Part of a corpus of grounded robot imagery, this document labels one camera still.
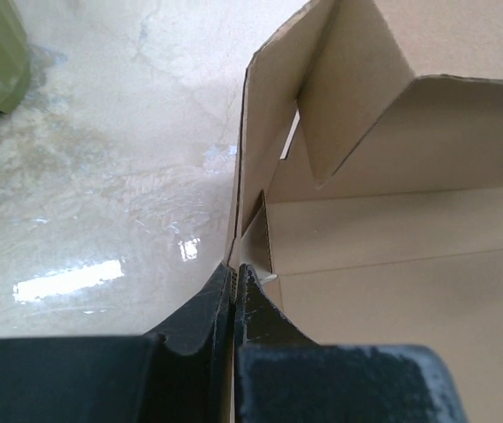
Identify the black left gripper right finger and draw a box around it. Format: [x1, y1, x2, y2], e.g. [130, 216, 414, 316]
[234, 264, 468, 422]

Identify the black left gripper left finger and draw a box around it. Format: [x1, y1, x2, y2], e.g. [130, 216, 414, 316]
[0, 265, 233, 422]

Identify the brown cardboard box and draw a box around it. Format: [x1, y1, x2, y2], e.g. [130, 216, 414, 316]
[225, 1, 503, 422]

